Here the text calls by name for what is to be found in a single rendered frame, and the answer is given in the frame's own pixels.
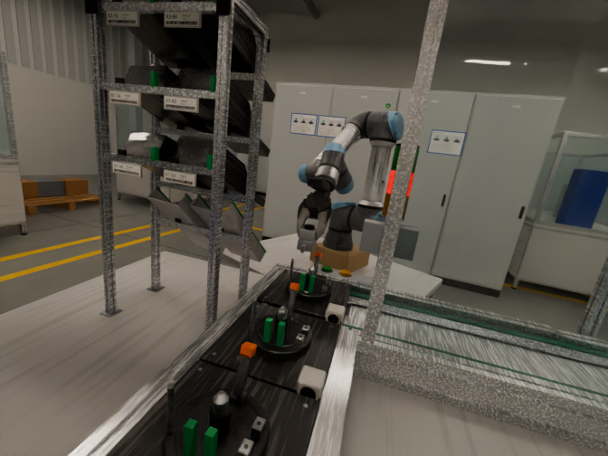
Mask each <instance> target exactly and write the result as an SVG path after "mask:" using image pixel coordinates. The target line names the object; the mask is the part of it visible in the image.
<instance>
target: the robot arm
mask: <svg viewBox="0 0 608 456"><path fill-rule="evenodd" d="M403 133H404V119H403V116H402V114H401V113H400V112H398V111H391V110H389V111H366V112H363V113H360V114H358V115H356V116H355V117H353V118H352V119H351V120H349V121H348V122H347V123H346V124H345V125H344V126H343V128H342V129H341V132H340V133H339V134H338V135H337V136H336V137H335V138H334V140H333V141H332V142H331V143H328V144H327V145H326V146H325V149H324V150H323V151H322V152H321V153H320V154H319V155H318V157H317V158H316V159H315V160H314V161H313V162H312V163H311V164H304V165H302V166H301V167H300V168H299V180H300V181H301V182H303V183H306V184H307V185H308V186H310V187H311V188H313V189H315V190H316V191H315V192H314V193H311V192H310V194H309V195H307V198H306V199H305V198H304V200H303V202H302V203H301V204H300V205H299V210H298V219H297V234H298V237H299V230H300V229H301V228H302V227H304V226H305V222H306V220H307V219H315V220H318V229H317V231H316V241H317V240H318V239H319V238H320V237H321V235H322V234H324V231H325V229H326V227H327V223H328V220H329V219H330V220H329V227H328V232H327V234H326V236H325V239H324V240H323V246H325V247H326V248H329V249H331V250H335V251H342V252H347V251H352V250H353V240H352V230H355V231H359V232H363V226H364V221H365V219H366V218H367V219H373V220H378V221H383V222H385V218H384V217H381V216H382V212H383V207H384V206H383V205H382V203H381V202H382V197H383V192H384V188H385V179H386V174H387V169H388V165H389V159H390V155H391V150H392V147H394V146H395V145H396V141H397V140H400V139H401V138H402V137H403ZM362 138H370V139H369V143H370V144H371V146H372V149H371V154H370V159H369V165H368V169H367V175H366V184H365V189H364V194H363V199H362V200H361V201H360V202H359V203H358V206H357V205H356V202H334V203H333V204H332V203H331V198H329V197H330V194H331V192H333V191H334V190H336V191H337V193H339V194H341V195H345V194H347V193H349V192H350V191H351V190H352V189H353V187H354V181H353V178H352V176H351V175H350V173H349V171H348V169H347V165H346V163H345V160H344V157H345V153H346V152H347V151H348V149H349V148H350V147H351V146H352V145H353V144H354V143H356V142H358V141H359V140H360V139H362ZM331 205H332V207H331Z"/></svg>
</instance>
